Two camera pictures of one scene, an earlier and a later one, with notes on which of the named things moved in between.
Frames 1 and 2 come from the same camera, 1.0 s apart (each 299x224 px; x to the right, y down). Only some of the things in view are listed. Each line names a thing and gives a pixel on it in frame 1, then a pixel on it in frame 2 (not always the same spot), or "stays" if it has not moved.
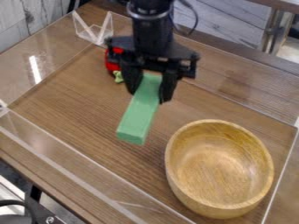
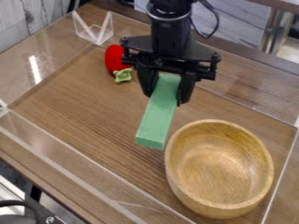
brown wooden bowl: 219,167 stays
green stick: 140,115 -> 160,112
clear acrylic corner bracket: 95,33 stays
